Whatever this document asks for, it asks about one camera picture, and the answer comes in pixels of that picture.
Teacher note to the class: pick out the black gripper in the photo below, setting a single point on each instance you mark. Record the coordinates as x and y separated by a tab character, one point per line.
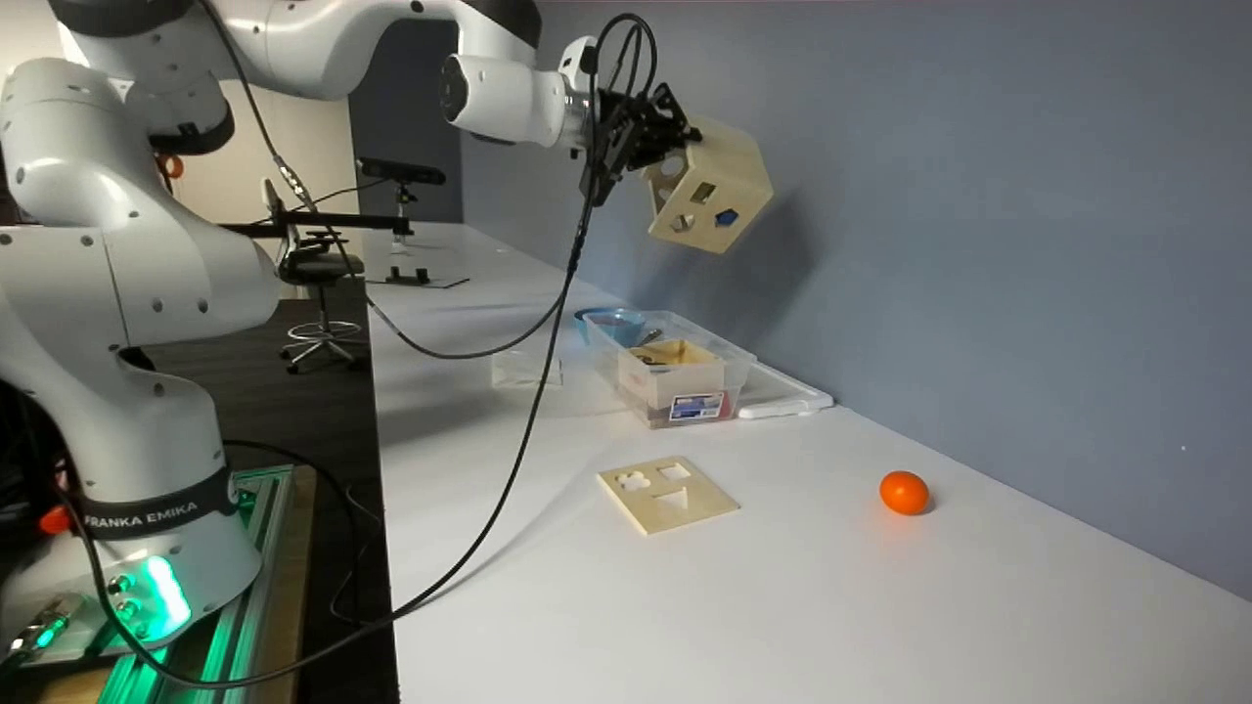
630	129

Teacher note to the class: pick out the orange ball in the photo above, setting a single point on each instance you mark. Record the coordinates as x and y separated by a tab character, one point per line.
904	496

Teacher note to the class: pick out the black office chair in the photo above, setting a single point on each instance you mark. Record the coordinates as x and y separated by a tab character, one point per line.
318	260

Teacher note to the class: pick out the robot mounting base rail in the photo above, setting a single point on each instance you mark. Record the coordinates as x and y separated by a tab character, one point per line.
92	626

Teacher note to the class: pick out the wooden shape sorter lid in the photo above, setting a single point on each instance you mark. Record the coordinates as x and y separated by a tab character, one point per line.
668	496

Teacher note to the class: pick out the wooden shape sorter cube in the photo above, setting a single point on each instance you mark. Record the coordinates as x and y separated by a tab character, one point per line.
709	193

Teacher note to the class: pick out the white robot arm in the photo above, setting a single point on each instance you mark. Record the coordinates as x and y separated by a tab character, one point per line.
112	265

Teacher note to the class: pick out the clear plastic bin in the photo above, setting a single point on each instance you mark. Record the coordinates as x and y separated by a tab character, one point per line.
748	390

